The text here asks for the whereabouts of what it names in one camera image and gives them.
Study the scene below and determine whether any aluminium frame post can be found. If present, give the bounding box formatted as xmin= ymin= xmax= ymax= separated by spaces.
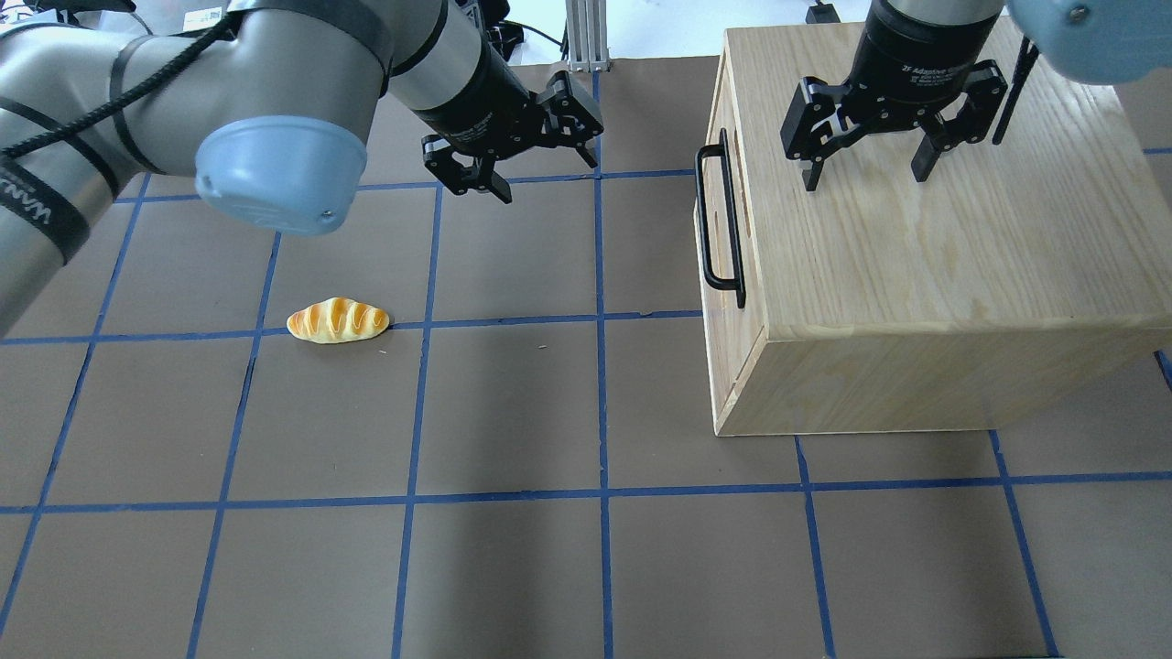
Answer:
xmin=564 ymin=0 xmax=612 ymax=72

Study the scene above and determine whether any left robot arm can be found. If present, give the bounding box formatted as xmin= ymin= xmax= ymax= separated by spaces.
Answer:
xmin=4 ymin=1 xmax=604 ymax=332

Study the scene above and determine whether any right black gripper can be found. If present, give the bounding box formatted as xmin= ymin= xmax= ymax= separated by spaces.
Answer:
xmin=781 ymin=1 xmax=1008 ymax=192

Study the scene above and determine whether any black drawer handle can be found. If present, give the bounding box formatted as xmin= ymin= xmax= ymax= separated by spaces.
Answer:
xmin=694 ymin=128 xmax=747 ymax=310

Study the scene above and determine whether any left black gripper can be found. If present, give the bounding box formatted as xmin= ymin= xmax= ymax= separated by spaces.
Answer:
xmin=407 ymin=38 xmax=604 ymax=204

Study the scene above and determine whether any bread roll toy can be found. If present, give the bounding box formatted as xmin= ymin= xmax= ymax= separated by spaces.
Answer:
xmin=286 ymin=297 xmax=391 ymax=345

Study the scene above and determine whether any wooden drawer cabinet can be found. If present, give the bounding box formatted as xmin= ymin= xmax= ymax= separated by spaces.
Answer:
xmin=702 ymin=23 xmax=1171 ymax=437

